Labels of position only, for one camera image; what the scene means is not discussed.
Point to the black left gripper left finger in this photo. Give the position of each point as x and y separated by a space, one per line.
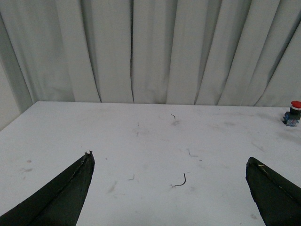
59 202

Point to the red mushroom push button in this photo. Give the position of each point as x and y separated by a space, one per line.
292 117

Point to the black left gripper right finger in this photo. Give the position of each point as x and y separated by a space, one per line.
278 199

